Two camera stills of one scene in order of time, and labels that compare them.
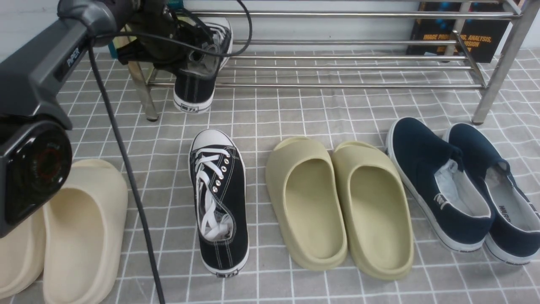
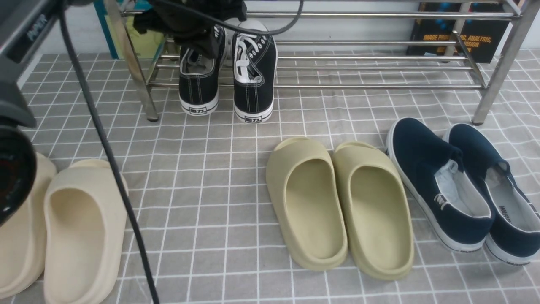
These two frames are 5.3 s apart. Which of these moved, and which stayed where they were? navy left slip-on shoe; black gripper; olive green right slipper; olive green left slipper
Moved: black gripper
Stayed: olive green right slipper; olive green left slipper; navy left slip-on shoe
